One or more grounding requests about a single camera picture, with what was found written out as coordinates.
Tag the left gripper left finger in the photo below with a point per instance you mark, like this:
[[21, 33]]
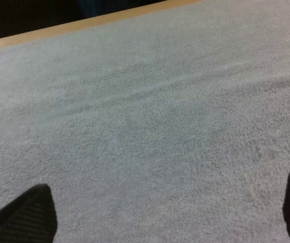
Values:
[[25, 220]]

